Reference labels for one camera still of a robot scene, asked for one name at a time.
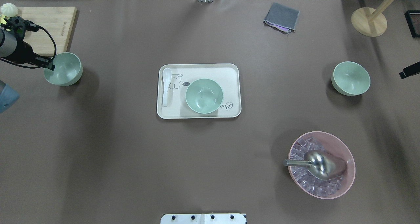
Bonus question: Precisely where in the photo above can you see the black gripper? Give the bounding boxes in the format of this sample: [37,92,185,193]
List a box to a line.
[13,41,55,70]

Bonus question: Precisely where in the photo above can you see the green bowl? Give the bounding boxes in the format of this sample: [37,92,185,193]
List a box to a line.
[43,52,83,86]
[331,61,371,96]
[185,78,224,114]

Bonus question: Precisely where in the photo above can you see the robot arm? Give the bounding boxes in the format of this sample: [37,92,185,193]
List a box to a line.
[0,29,55,113]

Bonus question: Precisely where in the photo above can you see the wooden cutting board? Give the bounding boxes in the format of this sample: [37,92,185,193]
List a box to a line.
[18,7,77,56]

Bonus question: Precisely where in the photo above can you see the black box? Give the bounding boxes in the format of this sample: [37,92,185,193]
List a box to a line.
[404,10,420,37]

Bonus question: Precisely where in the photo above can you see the wooden mug tree stand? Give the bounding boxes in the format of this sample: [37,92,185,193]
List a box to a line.
[351,0,394,37]

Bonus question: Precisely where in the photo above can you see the white steamed bun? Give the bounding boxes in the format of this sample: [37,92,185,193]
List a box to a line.
[0,3,19,17]

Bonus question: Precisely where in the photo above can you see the white ceramic spoon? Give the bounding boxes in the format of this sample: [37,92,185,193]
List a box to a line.
[162,68,172,107]

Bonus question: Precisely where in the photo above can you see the metal ice scoop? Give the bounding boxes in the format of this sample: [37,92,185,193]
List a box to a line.
[283,150,347,181]

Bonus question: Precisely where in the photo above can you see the pink bowl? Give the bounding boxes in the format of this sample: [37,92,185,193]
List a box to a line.
[287,131,356,199]

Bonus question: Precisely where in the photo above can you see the white rectangular tray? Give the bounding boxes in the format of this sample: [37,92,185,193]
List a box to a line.
[157,63,242,119]

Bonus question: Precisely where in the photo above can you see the purple cloth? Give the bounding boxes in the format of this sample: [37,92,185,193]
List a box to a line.
[271,25,292,34]

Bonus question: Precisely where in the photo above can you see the grey folded cloth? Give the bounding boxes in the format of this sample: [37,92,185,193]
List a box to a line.
[263,3,300,32]

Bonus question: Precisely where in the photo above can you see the clear ice cubes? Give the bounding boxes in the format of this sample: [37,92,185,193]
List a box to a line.
[288,137,344,197]

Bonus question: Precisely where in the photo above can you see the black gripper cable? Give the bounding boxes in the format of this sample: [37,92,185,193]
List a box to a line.
[0,16,57,69]

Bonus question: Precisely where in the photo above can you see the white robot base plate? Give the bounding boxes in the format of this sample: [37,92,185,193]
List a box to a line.
[160,213,247,224]

